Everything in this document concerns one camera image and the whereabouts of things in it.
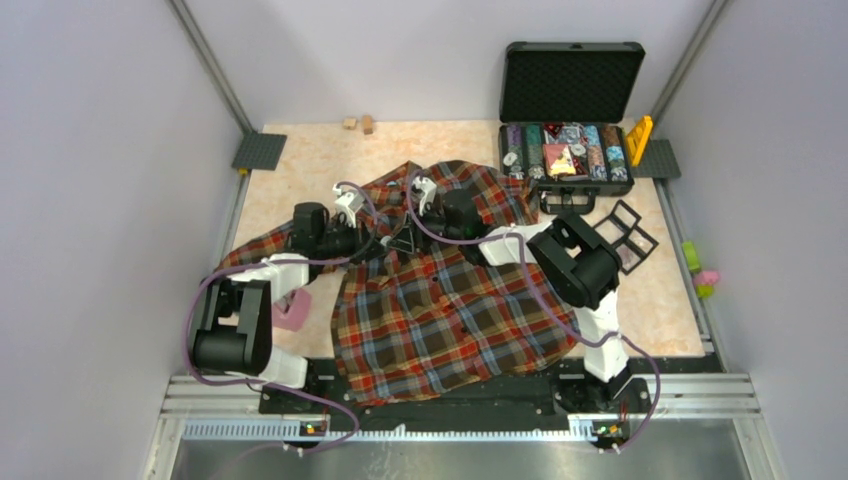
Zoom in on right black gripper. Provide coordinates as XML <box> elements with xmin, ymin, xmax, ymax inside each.
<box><xmin>388</xmin><ymin>202</ymin><xmax>464</xmax><ymax>255</ymax></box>

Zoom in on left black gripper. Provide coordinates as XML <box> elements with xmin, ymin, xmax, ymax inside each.
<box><xmin>317</xmin><ymin>215</ymin><xmax>389</xmax><ymax>266</ymax></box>

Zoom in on plaid flannel shirt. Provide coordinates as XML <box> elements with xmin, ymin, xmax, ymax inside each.
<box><xmin>217</xmin><ymin>160</ymin><xmax>577</xmax><ymax>405</ymax></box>

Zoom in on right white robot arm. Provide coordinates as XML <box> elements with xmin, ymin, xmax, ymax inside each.
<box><xmin>382</xmin><ymin>173</ymin><xmax>632</xmax><ymax>412</ymax></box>

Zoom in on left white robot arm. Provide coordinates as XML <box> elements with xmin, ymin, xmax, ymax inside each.
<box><xmin>186</xmin><ymin>202</ymin><xmax>386</xmax><ymax>414</ymax></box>

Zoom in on black brooch display tray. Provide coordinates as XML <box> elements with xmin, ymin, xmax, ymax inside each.
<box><xmin>594</xmin><ymin>200</ymin><xmax>659</xmax><ymax>275</ymax></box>

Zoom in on pink metronome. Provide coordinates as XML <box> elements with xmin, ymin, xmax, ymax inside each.
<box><xmin>271</xmin><ymin>289</ymin><xmax>312</xmax><ymax>332</ymax></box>

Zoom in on wooden block right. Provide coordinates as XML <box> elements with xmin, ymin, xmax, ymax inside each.
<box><xmin>361</xmin><ymin>115</ymin><xmax>375</xmax><ymax>135</ymax></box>

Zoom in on left grey baseplate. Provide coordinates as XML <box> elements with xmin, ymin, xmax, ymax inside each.
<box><xmin>231</xmin><ymin>131</ymin><xmax>288</xmax><ymax>171</ymax></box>

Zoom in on grey baseplate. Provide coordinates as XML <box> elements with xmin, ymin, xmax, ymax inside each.
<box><xmin>631</xmin><ymin>139</ymin><xmax>682</xmax><ymax>179</ymax></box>
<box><xmin>231</xmin><ymin>131</ymin><xmax>288</xmax><ymax>171</ymax></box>

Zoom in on black poker chip case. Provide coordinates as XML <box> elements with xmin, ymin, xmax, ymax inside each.
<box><xmin>498</xmin><ymin>41</ymin><xmax>646</xmax><ymax>214</ymax></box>

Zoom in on yellow plastic toy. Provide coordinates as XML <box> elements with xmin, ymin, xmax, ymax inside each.
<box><xmin>625</xmin><ymin>115</ymin><xmax>654</xmax><ymax>168</ymax></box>

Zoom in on right grey baseplate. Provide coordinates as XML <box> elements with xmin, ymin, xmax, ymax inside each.
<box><xmin>631</xmin><ymin>139</ymin><xmax>682</xmax><ymax>179</ymax></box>

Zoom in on green pink toy pieces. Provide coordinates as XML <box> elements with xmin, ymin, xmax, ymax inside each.
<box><xmin>681</xmin><ymin>241</ymin><xmax>721</xmax><ymax>299</ymax></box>

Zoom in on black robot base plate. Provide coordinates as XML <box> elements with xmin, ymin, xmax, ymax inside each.
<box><xmin>259</xmin><ymin>359</ymin><xmax>652</xmax><ymax>433</ymax></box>

